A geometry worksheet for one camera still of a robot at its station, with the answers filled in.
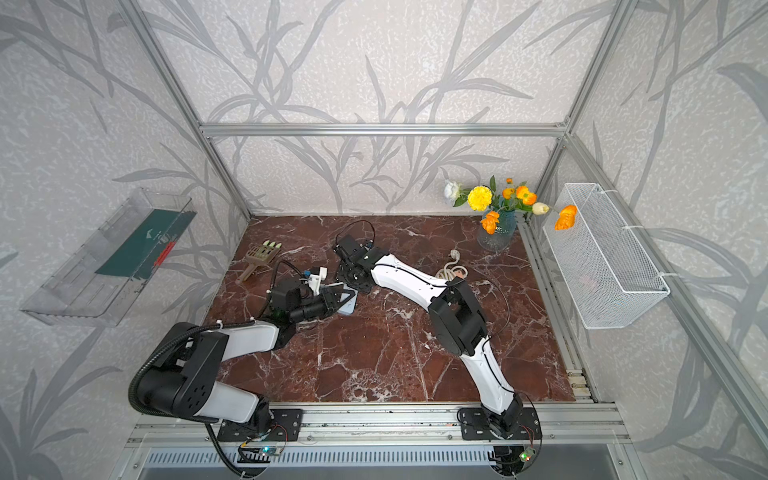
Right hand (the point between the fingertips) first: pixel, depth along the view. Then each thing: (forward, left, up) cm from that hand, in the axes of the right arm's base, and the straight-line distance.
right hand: (343, 277), depth 91 cm
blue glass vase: (+18, -54, +2) cm, 56 cm away
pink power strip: (+3, -37, -4) cm, 37 cm away
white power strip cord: (+3, -34, -2) cm, 34 cm away
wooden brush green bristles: (+13, +34, -7) cm, 37 cm away
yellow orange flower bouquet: (+15, -51, +18) cm, 56 cm away
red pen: (-7, +37, +22) cm, 44 cm away
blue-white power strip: (-11, -3, +1) cm, 11 cm away
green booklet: (-6, +41, +24) cm, 48 cm away
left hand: (-8, -4, +2) cm, 9 cm away
